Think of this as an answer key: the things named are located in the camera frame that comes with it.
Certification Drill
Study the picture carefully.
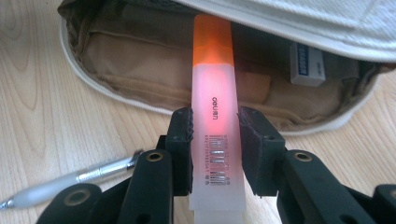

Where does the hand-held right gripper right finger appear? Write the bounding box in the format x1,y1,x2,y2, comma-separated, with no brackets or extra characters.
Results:
237,105,287,199

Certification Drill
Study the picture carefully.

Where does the orange highlighter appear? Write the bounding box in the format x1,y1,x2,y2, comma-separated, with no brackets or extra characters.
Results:
188,13,248,224

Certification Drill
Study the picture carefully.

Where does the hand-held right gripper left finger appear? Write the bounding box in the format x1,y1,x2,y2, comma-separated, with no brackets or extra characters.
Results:
157,106,195,198

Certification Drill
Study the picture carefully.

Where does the white eraser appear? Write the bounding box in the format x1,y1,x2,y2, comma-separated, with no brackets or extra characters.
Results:
289,42,327,88

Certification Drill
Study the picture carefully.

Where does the silver white pen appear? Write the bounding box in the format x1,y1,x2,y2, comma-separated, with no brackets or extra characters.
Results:
0,149,145,210

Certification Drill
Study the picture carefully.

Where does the cream fabric pencil case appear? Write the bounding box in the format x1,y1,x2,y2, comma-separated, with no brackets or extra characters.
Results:
57,0,396,137

